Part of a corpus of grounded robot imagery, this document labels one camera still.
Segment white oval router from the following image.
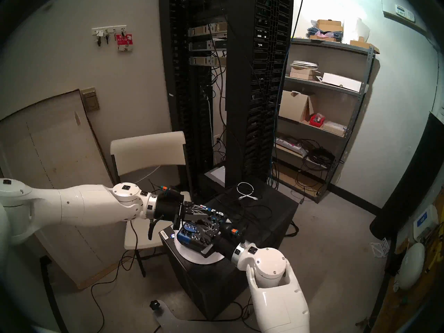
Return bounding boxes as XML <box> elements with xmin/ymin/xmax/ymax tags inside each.
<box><xmin>398</xmin><ymin>242</ymin><xmax>426</xmax><ymax>290</ymax></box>

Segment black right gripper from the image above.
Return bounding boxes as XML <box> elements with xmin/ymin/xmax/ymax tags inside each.
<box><xmin>194</xmin><ymin>222</ymin><xmax>244</xmax><ymax>262</ymax></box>

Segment black blue audio mixer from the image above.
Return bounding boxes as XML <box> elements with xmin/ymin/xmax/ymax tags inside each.
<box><xmin>175</xmin><ymin>204</ymin><xmax>228</xmax><ymax>255</ymax></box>

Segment cream folding chair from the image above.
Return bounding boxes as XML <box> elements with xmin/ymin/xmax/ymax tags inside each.
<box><xmin>110</xmin><ymin>131</ymin><xmax>193</xmax><ymax>277</ymax></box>

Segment small white wire rack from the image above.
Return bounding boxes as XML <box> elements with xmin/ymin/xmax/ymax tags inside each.
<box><xmin>370</xmin><ymin>237</ymin><xmax>391</xmax><ymax>258</ymax></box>

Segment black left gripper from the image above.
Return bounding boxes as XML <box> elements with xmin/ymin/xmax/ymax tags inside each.
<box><xmin>154</xmin><ymin>195</ymin><xmax>213</xmax><ymax>240</ymax></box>

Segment stacked tan boxes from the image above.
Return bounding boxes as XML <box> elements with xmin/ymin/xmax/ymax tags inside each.
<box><xmin>289</xmin><ymin>67</ymin><xmax>318</xmax><ymax>81</ymax></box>

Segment clear plastic bag pile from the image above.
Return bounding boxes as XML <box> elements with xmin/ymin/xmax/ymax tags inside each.
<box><xmin>306</xmin><ymin>26</ymin><xmax>344</xmax><ymax>39</ymax></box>

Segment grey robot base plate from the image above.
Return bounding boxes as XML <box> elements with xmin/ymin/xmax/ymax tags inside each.
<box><xmin>153</xmin><ymin>302</ymin><xmax>259</xmax><ymax>333</ymax></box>

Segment open tan cardboard box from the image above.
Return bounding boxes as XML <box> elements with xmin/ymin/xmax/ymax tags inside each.
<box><xmin>279</xmin><ymin>90</ymin><xmax>314</xmax><ymax>123</ymax></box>

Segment black perforated metal cabinet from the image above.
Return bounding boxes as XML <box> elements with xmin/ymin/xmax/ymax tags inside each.
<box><xmin>159</xmin><ymin>178</ymin><xmax>299</xmax><ymax>321</ymax></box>

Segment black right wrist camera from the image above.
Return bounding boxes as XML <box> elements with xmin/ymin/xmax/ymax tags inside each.
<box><xmin>222</xmin><ymin>222</ymin><xmax>251</xmax><ymax>237</ymax></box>

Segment white box blue label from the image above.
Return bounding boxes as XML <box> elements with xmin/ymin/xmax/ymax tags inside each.
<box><xmin>413</xmin><ymin>205</ymin><xmax>439</xmax><ymax>242</ymax></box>

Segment black server rack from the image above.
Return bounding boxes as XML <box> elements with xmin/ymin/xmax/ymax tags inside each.
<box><xmin>225</xmin><ymin>0</ymin><xmax>294</xmax><ymax>187</ymax></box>

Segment white plastic bag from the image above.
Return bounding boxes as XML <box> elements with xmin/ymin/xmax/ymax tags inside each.
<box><xmin>343</xmin><ymin>17</ymin><xmax>371</xmax><ymax>43</ymax></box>

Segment black cable bundle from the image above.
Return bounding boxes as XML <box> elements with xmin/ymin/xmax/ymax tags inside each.
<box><xmin>298</xmin><ymin>138</ymin><xmax>344</xmax><ymax>170</ymax></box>

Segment black aux cable red plug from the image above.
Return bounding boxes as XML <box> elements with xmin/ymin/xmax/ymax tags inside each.
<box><xmin>208</xmin><ymin>188</ymin><xmax>278</xmax><ymax>239</ymax></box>

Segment grey equipment box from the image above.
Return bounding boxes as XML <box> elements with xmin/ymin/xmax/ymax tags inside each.
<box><xmin>205</xmin><ymin>165</ymin><xmax>228</xmax><ymax>185</ymax></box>

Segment white alarm keypad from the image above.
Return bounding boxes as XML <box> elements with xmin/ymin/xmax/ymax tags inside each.
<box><xmin>395</xmin><ymin>4</ymin><xmax>416</xmax><ymax>23</ymax></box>

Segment white round plate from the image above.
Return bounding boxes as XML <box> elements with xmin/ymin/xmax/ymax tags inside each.
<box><xmin>172</xmin><ymin>214</ymin><xmax>236</xmax><ymax>265</ymax></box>

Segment white usb cable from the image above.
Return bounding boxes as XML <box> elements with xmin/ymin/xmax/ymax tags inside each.
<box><xmin>237</xmin><ymin>182</ymin><xmax>259</xmax><ymax>201</ymax></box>

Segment white wall key rack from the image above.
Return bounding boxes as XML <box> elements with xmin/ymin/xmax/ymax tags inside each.
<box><xmin>92</xmin><ymin>25</ymin><xmax>127</xmax><ymax>36</ymax></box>

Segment pink white package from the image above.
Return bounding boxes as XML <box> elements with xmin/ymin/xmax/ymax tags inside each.
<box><xmin>276</xmin><ymin>136</ymin><xmax>308</xmax><ymax>156</ymax></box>

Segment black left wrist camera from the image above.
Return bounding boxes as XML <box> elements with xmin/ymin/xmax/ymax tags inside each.
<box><xmin>160</xmin><ymin>185</ymin><xmax>183</xmax><ymax>199</ymax></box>

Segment white flat box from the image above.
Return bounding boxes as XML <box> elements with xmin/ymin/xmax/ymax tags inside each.
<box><xmin>321</xmin><ymin>72</ymin><xmax>365</xmax><ymax>93</ymax></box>

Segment beige wall switch plate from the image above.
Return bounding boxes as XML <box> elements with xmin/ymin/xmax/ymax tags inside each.
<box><xmin>80</xmin><ymin>87</ymin><xmax>100</xmax><ymax>112</ymax></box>

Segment small brown cardboard box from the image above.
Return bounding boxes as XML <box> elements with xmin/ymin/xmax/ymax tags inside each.
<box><xmin>316</xmin><ymin>19</ymin><xmax>344</xmax><ymax>34</ymax></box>

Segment grey metal shelf unit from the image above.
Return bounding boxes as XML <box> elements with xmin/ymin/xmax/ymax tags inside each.
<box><xmin>269</xmin><ymin>37</ymin><xmax>376</xmax><ymax>203</ymax></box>

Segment large beige leaning board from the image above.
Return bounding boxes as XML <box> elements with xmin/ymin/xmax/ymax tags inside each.
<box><xmin>0</xmin><ymin>89</ymin><xmax>129</xmax><ymax>289</ymax></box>

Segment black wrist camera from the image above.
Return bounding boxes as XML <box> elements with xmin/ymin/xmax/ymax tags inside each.
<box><xmin>222</xmin><ymin>222</ymin><xmax>251</xmax><ymax>237</ymax></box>
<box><xmin>160</xmin><ymin>185</ymin><xmax>183</xmax><ymax>199</ymax></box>

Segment flat open cardboard box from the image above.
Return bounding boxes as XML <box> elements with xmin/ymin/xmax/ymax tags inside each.
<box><xmin>350</xmin><ymin>39</ymin><xmax>380</xmax><ymax>54</ymax></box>

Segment black slotted rack column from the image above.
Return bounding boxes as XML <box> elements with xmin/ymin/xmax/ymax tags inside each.
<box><xmin>159</xmin><ymin>0</ymin><xmax>214</xmax><ymax>197</ymax></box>

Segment flat tan box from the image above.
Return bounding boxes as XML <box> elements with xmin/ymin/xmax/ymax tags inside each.
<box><xmin>322</xmin><ymin>121</ymin><xmax>348</xmax><ymax>136</ymax></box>

